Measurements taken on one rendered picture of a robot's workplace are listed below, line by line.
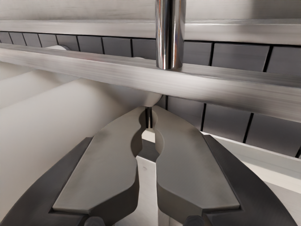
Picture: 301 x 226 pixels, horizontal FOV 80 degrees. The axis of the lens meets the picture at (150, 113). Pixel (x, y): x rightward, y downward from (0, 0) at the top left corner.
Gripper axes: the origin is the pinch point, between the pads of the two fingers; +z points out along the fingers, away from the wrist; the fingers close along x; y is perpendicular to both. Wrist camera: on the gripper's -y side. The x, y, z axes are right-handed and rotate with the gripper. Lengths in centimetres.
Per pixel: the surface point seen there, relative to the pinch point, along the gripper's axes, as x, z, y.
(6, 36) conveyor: -22.5, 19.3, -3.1
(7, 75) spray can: -13.0, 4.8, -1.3
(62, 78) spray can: -7.2, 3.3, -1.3
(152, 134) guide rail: 0.2, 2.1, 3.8
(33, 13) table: -19.4, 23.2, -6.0
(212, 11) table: 6.2, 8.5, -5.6
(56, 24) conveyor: -11.1, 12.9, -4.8
